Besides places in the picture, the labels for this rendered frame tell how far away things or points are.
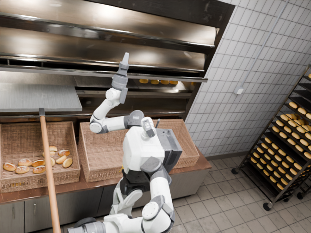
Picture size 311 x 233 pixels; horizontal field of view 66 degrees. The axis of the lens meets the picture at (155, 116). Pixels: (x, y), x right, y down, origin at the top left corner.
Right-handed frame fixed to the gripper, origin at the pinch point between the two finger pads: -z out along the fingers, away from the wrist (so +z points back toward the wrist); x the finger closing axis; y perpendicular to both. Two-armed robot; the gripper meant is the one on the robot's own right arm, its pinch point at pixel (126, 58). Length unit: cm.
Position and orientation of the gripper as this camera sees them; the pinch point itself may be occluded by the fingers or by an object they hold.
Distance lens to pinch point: 148.7
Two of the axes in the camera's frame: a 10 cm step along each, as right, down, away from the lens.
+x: 1.1, 3.2, -9.4
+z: -2.9, 9.2, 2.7
